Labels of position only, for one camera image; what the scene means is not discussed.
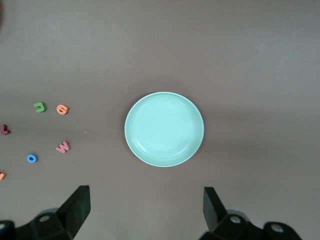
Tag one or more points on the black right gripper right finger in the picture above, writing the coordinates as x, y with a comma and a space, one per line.
217, 220

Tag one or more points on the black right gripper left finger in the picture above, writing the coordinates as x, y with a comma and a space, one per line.
72, 215

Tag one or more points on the pink letter m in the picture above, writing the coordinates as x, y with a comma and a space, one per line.
63, 147

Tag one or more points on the orange letter e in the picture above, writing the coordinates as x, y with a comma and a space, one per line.
59, 110

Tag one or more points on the green letter u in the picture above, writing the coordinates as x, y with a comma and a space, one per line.
40, 110

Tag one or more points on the blue letter o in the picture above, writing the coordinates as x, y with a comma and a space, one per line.
28, 158

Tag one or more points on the orange number one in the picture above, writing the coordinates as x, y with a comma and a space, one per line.
2, 175

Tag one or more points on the green plate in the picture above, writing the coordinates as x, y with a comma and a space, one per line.
164, 129

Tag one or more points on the dark red letter z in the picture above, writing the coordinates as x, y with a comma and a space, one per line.
4, 130

